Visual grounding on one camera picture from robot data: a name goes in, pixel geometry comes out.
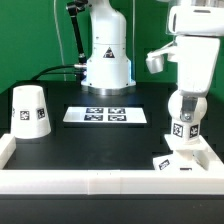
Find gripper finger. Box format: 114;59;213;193
180;96;198;121

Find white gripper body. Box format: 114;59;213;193
174;35;220;97

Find white lamp bulb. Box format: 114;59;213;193
168;91;207;145

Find white lamp base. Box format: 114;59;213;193
153;134;209;172

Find white lamp shade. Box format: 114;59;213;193
11;85;51;139

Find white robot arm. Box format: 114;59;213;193
82;0;224;123

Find white marker plate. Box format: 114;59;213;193
63;107;147;124

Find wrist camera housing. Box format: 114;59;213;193
146;42;177;74

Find white fence frame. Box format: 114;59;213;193
0;134;224;195

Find black cable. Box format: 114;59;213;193
30;63;88;82

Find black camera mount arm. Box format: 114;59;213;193
66;0;88;64

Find white cable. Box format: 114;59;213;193
53;0;68;81

